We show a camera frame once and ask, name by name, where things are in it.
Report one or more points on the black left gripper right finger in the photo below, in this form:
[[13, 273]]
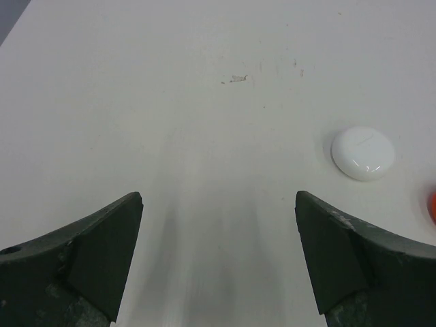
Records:
[[363, 275]]

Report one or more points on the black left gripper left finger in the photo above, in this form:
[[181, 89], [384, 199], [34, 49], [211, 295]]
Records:
[[73, 276]]

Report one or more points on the white earbud charging case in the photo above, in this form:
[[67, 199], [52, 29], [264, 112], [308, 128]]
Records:
[[363, 153]]

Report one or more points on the orange earbud charging case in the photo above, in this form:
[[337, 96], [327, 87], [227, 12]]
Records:
[[431, 206]]

